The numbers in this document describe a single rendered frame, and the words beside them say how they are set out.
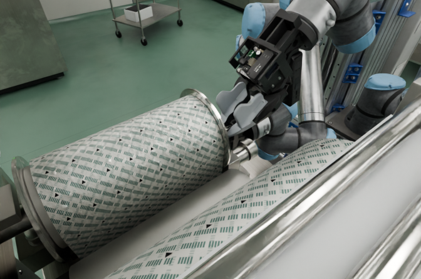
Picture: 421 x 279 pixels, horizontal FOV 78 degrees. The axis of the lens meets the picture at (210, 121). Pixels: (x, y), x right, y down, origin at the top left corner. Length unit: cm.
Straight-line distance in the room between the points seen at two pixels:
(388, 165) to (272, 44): 29
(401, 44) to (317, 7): 109
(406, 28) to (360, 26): 96
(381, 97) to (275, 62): 75
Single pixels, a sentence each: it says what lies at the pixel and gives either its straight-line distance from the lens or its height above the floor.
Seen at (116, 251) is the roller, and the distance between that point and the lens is 37.
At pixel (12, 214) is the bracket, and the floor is 129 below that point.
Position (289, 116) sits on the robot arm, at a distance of 71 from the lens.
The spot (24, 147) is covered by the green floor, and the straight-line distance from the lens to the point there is 261.
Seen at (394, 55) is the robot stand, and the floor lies 97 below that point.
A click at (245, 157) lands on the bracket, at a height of 118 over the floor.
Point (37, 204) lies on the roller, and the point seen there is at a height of 130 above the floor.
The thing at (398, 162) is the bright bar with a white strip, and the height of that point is 144.
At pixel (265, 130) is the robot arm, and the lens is 65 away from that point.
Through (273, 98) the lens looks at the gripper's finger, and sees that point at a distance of 43.
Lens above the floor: 155
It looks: 41 degrees down
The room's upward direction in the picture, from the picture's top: straight up
